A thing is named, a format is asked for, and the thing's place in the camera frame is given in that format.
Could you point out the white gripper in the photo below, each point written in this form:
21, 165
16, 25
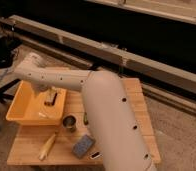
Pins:
39, 88

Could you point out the wooden brush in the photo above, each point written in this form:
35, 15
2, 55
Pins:
50, 97

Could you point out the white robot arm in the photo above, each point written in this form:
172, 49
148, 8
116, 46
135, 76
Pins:
111, 118

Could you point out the yellow plastic tray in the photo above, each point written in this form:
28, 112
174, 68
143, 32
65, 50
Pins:
28, 108

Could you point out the small metal cup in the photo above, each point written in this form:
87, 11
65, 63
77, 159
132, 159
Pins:
69, 122

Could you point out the corn cob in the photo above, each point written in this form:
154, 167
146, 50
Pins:
46, 147

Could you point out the green cucumber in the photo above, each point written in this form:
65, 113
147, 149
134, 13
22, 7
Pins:
85, 119

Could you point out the blue grey sponge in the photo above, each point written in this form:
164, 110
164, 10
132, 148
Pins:
83, 146

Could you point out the long wooden beam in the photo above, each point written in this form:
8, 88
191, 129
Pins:
157, 70

